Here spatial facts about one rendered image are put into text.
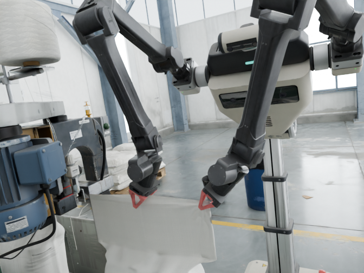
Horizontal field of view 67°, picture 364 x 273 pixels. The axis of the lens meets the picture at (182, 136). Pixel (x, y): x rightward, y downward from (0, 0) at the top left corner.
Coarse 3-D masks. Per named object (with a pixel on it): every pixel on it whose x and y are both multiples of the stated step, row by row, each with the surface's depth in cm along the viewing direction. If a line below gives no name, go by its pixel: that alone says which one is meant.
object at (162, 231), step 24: (96, 216) 106; (120, 216) 100; (144, 216) 94; (168, 216) 90; (192, 216) 88; (120, 240) 103; (144, 240) 96; (168, 240) 92; (192, 240) 90; (120, 264) 98; (144, 264) 94; (168, 264) 91; (192, 264) 89
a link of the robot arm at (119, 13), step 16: (96, 0) 70; (112, 0) 74; (80, 16) 70; (96, 16) 68; (128, 16) 82; (80, 32) 72; (128, 32) 84; (144, 32) 89; (144, 48) 92; (160, 48) 97; (176, 48) 102; (176, 64) 102
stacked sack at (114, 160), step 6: (132, 150) 418; (108, 156) 390; (114, 156) 387; (120, 156) 386; (126, 156) 387; (132, 156) 394; (108, 162) 371; (114, 162) 367; (120, 162) 371; (126, 162) 383
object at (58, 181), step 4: (32, 140) 77; (36, 140) 76; (40, 140) 75; (44, 140) 75; (48, 140) 74; (52, 140) 75; (32, 144) 77; (36, 144) 77; (40, 144) 76; (56, 180) 76; (60, 180) 77; (36, 184) 74; (52, 184) 75; (56, 184) 76; (60, 184) 76; (40, 188) 75; (52, 188) 77; (56, 188) 77; (60, 188) 76; (44, 192) 80; (52, 192) 78; (56, 192) 77; (60, 192) 77
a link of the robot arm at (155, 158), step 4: (148, 156) 87; (152, 156) 87; (156, 156) 89; (160, 156) 91; (152, 160) 86; (156, 160) 86; (160, 160) 88; (152, 164) 85; (156, 164) 87; (160, 164) 89; (156, 168) 88; (152, 172) 88; (156, 172) 89
